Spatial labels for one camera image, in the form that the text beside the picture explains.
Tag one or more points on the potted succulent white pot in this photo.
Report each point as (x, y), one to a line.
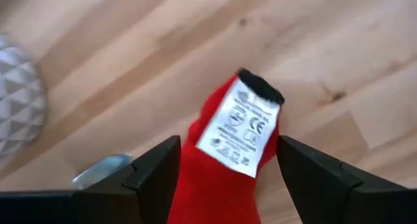
(19, 97)

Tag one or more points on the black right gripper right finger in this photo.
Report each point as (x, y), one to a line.
(325, 191)

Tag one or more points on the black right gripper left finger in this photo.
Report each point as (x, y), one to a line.
(146, 191)

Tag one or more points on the tan gardening bag green trim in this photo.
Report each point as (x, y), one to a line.
(101, 170)

